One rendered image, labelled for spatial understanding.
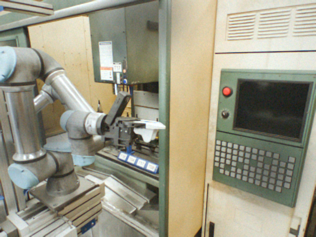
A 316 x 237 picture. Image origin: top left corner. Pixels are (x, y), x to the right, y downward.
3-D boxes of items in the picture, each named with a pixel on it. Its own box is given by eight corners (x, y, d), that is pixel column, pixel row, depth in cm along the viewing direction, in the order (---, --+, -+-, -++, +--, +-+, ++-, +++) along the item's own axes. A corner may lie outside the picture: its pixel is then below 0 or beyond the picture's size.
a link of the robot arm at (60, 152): (79, 165, 106) (77, 139, 102) (58, 179, 94) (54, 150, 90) (60, 161, 110) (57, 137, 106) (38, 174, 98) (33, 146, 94)
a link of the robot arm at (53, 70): (41, 62, 96) (109, 146, 94) (17, 62, 86) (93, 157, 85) (53, 43, 91) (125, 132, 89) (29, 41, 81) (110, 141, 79)
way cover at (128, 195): (130, 226, 152) (130, 207, 148) (63, 183, 205) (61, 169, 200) (156, 204, 175) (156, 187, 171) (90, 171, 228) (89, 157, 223)
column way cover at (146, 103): (164, 138, 243) (165, 94, 228) (134, 131, 270) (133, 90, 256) (167, 138, 246) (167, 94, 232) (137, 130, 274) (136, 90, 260)
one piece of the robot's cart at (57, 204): (35, 233, 85) (32, 219, 84) (11, 211, 98) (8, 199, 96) (105, 190, 113) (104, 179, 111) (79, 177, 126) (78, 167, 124)
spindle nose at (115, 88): (131, 93, 213) (131, 81, 209) (122, 95, 199) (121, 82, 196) (118, 92, 219) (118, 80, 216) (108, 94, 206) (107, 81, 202)
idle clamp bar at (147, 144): (154, 153, 206) (154, 146, 204) (134, 147, 220) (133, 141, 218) (157, 151, 210) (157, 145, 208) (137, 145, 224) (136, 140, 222)
